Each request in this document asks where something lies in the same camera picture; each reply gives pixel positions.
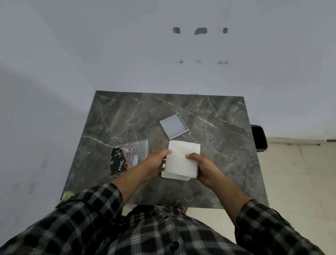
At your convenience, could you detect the person's right hand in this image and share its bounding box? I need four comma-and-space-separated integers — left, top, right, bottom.
185, 153, 220, 188

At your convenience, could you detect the white square box base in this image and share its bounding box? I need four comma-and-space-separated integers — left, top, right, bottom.
161, 158, 190, 181

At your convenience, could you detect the grey square box lid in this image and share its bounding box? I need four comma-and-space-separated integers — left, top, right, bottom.
159, 113, 189, 141

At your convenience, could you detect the person's left hand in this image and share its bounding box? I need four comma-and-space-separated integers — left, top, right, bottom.
141, 149, 173, 182

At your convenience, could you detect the person's left forearm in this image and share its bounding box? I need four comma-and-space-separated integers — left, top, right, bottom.
110, 166, 156, 208

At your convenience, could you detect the black printed card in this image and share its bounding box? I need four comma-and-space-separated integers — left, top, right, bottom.
110, 147, 133, 176

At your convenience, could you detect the black white plaid shirt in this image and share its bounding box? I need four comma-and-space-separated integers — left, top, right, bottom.
0, 182, 326, 255

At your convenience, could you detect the clear plastic bag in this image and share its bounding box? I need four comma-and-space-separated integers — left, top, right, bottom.
110, 139, 149, 177

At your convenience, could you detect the person's right forearm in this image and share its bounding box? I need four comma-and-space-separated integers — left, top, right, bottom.
206, 175, 253, 227

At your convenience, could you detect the white paper napkin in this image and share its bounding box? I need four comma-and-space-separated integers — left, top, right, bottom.
164, 140, 201, 179

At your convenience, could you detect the black chair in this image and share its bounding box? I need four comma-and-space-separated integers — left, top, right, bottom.
250, 125, 268, 152

